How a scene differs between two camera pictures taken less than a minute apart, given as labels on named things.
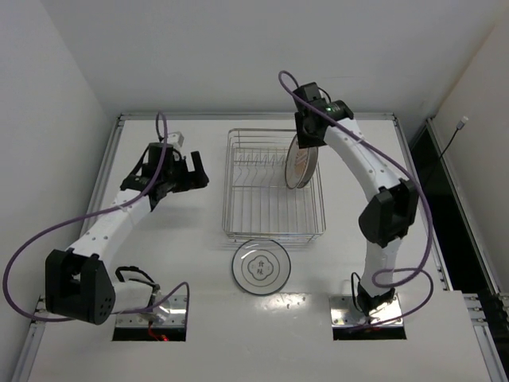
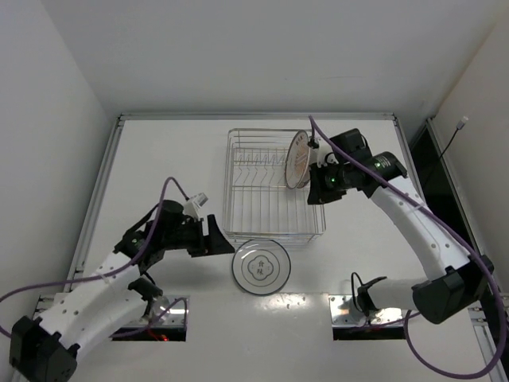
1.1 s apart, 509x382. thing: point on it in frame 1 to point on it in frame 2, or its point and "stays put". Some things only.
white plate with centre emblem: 261,267 stays put
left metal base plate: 171,313 stays put
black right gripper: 304,138 to 316,185
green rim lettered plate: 312,153 to 314,180
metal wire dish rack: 258,206 stays put
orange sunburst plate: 301,164 stays put
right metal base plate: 343,312 stays put
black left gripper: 187,172 to 203,238
